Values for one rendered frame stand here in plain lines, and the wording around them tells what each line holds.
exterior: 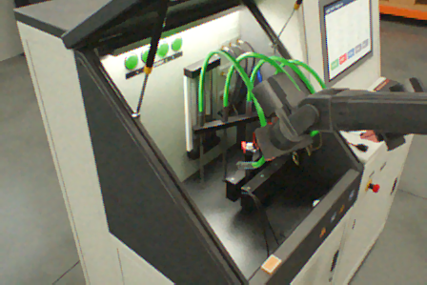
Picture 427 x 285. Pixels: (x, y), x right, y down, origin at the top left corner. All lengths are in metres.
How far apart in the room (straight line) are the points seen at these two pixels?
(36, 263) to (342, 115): 2.13
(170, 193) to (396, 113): 0.59
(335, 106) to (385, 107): 0.07
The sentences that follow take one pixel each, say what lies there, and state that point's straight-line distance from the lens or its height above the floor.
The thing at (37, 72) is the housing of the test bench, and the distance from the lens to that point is 1.33.
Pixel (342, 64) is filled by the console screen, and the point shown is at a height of 1.17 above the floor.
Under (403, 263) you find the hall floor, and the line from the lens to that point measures 2.57.
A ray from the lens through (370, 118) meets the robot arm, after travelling 0.64.
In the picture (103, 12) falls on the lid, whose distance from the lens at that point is 0.89.
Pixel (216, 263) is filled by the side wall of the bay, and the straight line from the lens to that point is 1.04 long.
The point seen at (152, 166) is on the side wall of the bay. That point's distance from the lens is 1.01.
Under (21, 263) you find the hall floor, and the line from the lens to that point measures 2.58.
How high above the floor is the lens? 1.83
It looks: 32 degrees down
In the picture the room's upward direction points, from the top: straight up
